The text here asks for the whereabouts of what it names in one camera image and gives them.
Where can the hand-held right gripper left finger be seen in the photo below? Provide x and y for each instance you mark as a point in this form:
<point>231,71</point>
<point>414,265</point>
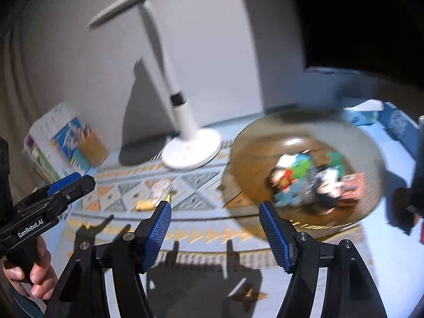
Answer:
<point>157,232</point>

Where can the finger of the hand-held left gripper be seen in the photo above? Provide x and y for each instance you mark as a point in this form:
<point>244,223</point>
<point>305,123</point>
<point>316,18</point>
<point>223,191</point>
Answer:
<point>64,182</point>
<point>81,187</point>

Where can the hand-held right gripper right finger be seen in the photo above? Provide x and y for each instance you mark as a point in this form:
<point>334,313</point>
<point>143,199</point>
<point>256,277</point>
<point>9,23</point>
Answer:
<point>276,235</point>

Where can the blue toy block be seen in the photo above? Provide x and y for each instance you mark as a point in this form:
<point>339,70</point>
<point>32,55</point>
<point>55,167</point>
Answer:
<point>289,196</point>

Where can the red yellow toy figure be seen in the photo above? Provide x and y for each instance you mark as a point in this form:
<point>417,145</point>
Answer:
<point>281,178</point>

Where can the black square box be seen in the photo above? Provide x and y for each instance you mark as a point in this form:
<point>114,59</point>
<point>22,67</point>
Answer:
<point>323,200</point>

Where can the green toy block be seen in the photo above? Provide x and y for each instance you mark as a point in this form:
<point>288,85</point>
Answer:
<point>300,167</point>

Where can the brown glass bowl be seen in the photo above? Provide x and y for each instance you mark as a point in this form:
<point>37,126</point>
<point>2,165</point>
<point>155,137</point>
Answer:
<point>251,159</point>

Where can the pink case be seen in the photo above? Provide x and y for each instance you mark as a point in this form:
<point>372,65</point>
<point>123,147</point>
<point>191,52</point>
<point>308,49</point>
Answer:
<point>351,186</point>

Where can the teal toy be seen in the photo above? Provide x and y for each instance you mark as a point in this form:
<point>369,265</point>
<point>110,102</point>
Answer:
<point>335,161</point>

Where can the person's left hand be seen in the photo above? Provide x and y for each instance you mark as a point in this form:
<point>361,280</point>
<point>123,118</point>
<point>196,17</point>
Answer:
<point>39,271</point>

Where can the brown pencil holder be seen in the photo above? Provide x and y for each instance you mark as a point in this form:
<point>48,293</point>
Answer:
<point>94,150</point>

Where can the clear white packet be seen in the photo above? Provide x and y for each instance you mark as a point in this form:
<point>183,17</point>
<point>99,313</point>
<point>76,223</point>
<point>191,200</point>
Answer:
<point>162,188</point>

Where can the stack of books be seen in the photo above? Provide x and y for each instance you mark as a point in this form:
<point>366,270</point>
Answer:
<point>46,139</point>

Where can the patterned table mat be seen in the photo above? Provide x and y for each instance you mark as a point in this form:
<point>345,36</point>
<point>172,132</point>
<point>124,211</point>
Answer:
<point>198,198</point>

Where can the white desk lamp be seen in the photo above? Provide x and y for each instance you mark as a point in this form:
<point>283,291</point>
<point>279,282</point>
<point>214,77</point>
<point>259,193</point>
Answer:
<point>184,119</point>

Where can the dark object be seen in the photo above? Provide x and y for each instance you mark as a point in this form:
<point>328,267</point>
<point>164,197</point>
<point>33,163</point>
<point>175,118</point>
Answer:
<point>405,208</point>

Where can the blue tissue box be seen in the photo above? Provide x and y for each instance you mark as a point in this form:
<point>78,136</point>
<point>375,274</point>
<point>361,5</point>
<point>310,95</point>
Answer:
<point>362,116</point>

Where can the blue printed box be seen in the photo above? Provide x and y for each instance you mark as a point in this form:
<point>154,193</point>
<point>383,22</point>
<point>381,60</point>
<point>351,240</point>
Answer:
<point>399,126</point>

